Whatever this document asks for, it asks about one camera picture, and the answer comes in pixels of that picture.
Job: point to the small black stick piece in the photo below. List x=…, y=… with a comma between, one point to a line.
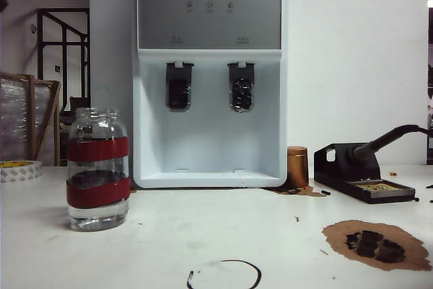
x=324, y=193

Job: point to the brown cardboard box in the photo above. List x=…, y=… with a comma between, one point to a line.
x=79, y=102

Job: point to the wooden crate with plastic wrap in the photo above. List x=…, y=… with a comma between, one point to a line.
x=31, y=116

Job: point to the black soldering iron stand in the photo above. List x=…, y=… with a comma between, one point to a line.
x=338, y=175

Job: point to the wooden shelf unit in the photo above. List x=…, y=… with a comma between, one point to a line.
x=64, y=128

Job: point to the black metal stair frame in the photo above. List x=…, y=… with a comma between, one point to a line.
x=40, y=48

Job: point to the grey soldering iron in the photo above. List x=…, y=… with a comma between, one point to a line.
x=368, y=152

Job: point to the glass bottle with red bands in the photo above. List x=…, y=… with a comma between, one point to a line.
x=98, y=153

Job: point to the white AUX water dispenser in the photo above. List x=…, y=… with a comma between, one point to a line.
x=209, y=15

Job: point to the small round grey wall fixture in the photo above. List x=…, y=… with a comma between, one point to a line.
x=32, y=27

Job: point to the dark grey dispenser tap lever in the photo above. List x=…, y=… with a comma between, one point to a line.
x=241, y=96
x=179, y=96

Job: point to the white tape roll yellow core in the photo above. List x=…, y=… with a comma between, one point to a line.
x=20, y=174

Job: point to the white partition panel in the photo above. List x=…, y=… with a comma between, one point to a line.
x=355, y=65

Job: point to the black mounted device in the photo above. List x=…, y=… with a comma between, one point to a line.
x=2, y=0

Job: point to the small black wall plate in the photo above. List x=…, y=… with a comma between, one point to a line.
x=57, y=68

